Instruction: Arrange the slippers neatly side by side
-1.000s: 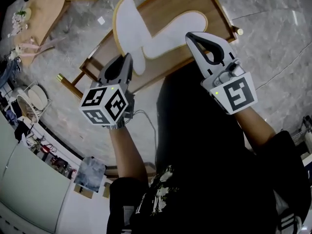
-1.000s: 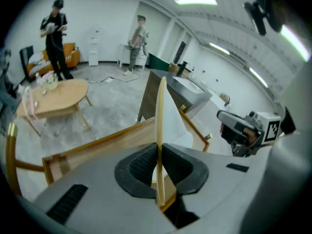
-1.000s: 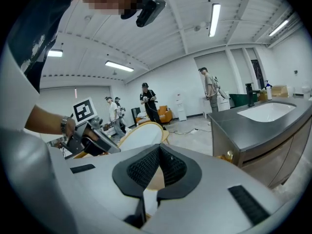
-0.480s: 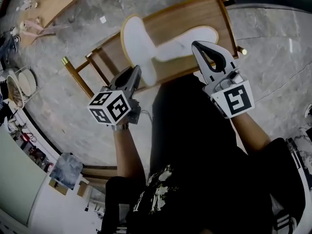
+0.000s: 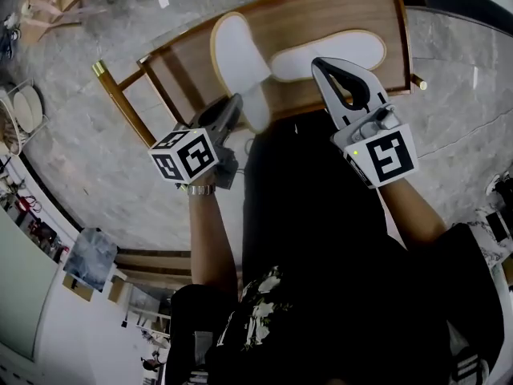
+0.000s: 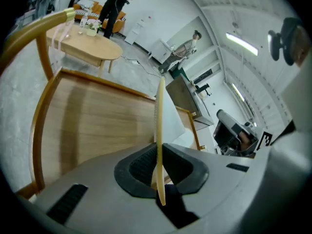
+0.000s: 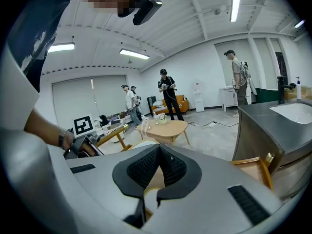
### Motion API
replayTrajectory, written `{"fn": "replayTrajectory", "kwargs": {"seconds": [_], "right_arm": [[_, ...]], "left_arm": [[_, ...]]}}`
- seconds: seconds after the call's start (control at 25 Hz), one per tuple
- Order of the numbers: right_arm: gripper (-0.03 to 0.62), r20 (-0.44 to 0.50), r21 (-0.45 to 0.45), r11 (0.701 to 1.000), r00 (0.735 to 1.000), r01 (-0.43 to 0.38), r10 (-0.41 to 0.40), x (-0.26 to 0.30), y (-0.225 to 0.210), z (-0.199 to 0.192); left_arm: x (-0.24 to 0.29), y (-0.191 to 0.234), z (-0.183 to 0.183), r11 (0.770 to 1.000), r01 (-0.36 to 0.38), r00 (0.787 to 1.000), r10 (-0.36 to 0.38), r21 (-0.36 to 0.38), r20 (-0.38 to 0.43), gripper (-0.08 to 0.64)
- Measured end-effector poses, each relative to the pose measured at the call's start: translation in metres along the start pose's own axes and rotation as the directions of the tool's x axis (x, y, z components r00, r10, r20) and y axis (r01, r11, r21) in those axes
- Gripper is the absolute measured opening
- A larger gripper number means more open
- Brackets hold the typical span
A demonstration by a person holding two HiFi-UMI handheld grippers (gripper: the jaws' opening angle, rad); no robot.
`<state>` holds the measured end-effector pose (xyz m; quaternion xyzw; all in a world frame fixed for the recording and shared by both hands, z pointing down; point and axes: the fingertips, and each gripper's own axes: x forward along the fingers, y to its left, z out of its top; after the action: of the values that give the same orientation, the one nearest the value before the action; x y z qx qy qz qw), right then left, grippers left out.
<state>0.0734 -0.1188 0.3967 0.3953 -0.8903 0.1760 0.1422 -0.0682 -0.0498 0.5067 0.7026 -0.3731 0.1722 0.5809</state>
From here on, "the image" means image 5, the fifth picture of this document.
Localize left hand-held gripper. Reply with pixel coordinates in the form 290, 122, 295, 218
147, 92, 244, 191

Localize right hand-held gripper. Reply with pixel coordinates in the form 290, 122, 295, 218
310, 56, 420, 190

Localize white slipper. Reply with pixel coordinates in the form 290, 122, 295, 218
269, 29, 388, 84
209, 10, 274, 135

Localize person's right forearm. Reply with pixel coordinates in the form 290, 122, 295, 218
376, 177, 449, 253

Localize person's left forearm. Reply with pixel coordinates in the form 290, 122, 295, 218
187, 174, 240, 293

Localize wooden low table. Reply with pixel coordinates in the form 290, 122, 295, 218
91, 0, 429, 148

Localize black trousers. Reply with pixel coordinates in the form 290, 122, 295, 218
241, 109, 406, 284

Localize white sneaker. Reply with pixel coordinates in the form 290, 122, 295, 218
484, 171, 511, 197

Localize wooden step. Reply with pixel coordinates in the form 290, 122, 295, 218
115, 248, 193, 292

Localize black tablet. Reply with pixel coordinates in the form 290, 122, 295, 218
484, 210, 510, 244

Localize grey blue painting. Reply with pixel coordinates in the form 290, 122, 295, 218
63, 226, 119, 294

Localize marble patterned side table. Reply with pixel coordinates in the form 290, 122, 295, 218
460, 205, 513, 272

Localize black floral shirt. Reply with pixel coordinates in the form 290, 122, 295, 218
164, 221, 507, 385

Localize pale green board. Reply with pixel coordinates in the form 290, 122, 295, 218
0, 205, 60, 363

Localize black white striped shoe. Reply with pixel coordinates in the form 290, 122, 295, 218
449, 346, 491, 385

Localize silver wrist bracelet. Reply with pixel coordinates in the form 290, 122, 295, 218
185, 183, 218, 197

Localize wire rack with plates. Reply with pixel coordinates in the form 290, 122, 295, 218
0, 77, 50, 156

